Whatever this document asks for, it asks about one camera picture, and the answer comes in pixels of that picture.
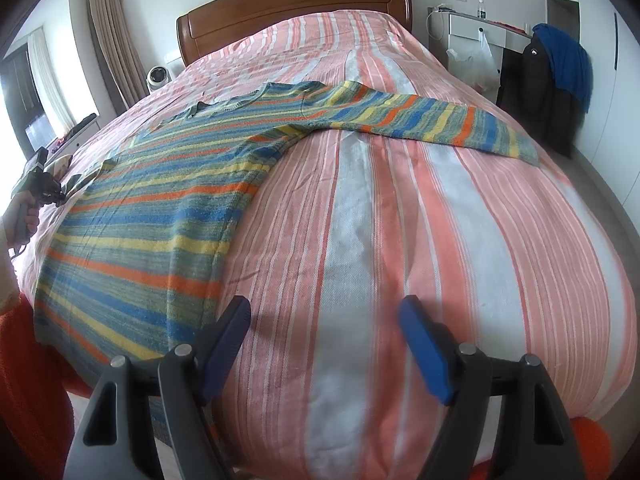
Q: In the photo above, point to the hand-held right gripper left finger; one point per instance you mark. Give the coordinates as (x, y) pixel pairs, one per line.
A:
(227, 342)

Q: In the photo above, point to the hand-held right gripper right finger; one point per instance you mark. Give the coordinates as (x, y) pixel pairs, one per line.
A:
(425, 352)

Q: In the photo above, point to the striped knit sweater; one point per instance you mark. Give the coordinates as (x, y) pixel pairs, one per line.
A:
(150, 240)

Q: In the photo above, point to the person's left forearm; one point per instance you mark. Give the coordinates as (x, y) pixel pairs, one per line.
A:
(6, 280)

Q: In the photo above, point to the person's left hand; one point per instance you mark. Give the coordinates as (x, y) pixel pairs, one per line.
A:
(20, 222)

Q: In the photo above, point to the chevron patterned pillow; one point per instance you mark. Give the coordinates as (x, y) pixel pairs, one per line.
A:
(61, 165)

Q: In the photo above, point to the white desk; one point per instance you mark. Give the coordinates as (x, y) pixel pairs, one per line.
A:
(75, 135)

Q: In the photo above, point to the window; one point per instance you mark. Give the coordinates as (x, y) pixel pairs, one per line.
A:
(17, 95)

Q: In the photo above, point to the sheer white curtain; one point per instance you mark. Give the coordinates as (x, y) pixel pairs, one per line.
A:
(50, 80)

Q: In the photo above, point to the pink striped bedspread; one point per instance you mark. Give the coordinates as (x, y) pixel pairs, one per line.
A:
(380, 210)

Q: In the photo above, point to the beige curtain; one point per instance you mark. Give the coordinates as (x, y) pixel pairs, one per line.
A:
(112, 35)

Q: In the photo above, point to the person's orange clothing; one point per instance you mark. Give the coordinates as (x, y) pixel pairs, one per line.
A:
(30, 390)

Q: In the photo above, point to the black jacket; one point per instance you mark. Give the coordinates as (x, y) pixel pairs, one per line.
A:
(540, 105)

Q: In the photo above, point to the white plastic bag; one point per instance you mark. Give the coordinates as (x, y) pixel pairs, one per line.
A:
(475, 67)

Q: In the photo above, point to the wooden headboard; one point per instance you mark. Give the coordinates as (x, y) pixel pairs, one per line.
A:
(300, 5)

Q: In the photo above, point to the blue cloth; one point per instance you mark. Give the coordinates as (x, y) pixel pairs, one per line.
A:
(570, 60)

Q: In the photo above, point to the white cabinet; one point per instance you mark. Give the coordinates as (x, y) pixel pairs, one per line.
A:
(475, 27)

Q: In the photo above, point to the clear water bottle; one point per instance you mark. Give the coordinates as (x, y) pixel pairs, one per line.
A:
(481, 9)

